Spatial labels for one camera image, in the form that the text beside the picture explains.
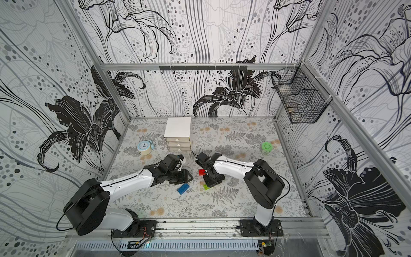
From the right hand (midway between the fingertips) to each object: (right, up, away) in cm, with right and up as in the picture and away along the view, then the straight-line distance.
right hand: (214, 182), depth 88 cm
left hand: (-12, +1, -4) cm, 13 cm away
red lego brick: (-7, +5, +2) cm, 9 cm away
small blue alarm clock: (-43, +19, +10) cm, 48 cm away
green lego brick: (-5, -2, -3) cm, 6 cm away
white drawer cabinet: (-22, +27, +5) cm, 35 cm away
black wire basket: (+50, +47, 0) cm, 69 cm away
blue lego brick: (-17, -2, -4) cm, 18 cm away
